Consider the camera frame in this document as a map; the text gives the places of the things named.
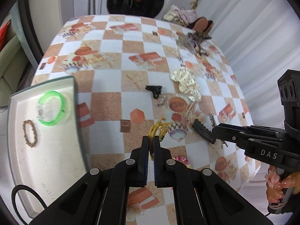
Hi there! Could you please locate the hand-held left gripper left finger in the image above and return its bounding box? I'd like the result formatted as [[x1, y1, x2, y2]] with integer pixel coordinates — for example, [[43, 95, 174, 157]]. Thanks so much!
[[29, 136, 150, 225]]

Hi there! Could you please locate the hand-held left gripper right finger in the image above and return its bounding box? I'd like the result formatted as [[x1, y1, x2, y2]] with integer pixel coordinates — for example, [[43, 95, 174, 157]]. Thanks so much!
[[153, 137, 273, 225]]

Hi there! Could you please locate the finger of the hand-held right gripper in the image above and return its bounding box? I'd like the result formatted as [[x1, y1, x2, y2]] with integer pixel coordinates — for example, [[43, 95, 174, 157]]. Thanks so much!
[[217, 123, 287, 137], [211, 126, 260, 151]]

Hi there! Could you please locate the black scalloped hair clip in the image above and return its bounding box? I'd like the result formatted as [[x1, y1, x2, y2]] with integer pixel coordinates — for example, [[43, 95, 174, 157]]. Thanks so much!
[[192, 119, 216, 144]]

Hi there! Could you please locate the colourful bead bracelet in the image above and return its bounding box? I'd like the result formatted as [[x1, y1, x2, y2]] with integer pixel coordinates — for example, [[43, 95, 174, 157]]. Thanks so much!
[[175, 156, 192, 168]]

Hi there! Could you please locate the gold cord hair tie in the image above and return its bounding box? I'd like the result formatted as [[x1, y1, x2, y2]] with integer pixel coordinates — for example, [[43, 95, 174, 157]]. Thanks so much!
[[148, 121, 169, 160]]

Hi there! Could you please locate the cream polka dot scrunchie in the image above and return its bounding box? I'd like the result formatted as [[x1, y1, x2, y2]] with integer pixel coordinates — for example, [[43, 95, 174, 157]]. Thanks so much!
[[170, 68, 202, 102]]

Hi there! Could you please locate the black claw hair clip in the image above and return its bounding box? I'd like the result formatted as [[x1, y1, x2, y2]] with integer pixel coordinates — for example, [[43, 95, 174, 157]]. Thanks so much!
[[145, 84, 163, 99]]

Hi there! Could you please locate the pale rectangular tray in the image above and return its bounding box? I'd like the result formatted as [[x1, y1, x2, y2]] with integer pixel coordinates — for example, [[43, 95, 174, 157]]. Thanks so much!
[[7, 76, 91, 218]]

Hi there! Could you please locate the person's right hand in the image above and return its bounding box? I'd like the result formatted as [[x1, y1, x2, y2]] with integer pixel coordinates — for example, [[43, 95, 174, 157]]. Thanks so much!
[[266, 171, 300, 207]]

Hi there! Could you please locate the beige knotted hair bow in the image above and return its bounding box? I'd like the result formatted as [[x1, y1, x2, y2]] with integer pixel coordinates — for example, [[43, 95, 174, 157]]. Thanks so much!
[[184, 103, 205, 123]]

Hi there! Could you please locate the green translucent bangle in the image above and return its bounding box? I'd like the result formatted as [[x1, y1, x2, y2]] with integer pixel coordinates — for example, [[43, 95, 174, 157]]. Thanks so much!
[[36, 91, 71, 126]]

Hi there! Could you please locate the checkered printed tablecloth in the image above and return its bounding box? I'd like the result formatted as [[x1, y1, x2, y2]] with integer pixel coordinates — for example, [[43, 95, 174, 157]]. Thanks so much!
[[30, 14, 262, 225]]

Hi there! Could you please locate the cream patterned cloth bag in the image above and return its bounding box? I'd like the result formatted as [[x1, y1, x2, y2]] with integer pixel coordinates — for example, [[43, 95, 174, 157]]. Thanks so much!
[[163, 5, 198, 25]]

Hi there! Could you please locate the pale green sofa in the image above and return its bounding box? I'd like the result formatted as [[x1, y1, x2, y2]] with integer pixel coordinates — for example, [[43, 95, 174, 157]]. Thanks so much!
[[0, 35, 31, 106]]

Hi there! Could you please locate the red patterned cushion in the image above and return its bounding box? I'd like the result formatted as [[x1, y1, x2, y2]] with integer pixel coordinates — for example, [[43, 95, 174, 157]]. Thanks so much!
[[0, 20, 12, 50]]

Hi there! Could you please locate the pile of metal necklaces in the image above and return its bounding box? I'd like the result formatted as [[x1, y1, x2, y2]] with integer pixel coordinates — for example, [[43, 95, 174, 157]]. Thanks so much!
[[175, 31, 212, 59]]

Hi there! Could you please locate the brown beaded bracelet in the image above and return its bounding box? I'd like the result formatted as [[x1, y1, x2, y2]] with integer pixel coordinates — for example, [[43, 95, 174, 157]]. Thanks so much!
[[22, 119, 39, 148]]

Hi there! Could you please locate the black cable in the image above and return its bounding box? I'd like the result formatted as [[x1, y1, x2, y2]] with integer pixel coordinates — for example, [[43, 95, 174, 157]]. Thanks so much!
[[12, 185, 46, 223]]

